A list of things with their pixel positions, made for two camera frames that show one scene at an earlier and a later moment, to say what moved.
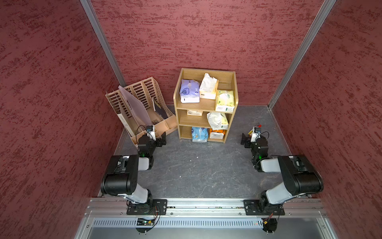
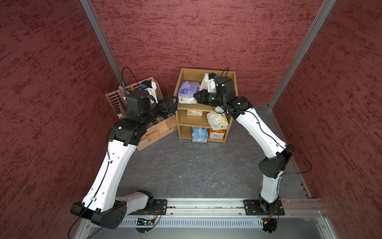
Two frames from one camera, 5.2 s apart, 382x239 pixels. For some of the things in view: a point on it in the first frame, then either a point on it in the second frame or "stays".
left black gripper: [159, 143] → [172, 107]
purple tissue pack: [189, 91] stays
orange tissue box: [217, 134] stays
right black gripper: [247, 141] → [203, 99]
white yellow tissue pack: [218, 121] stays
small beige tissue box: [194, 112] stays
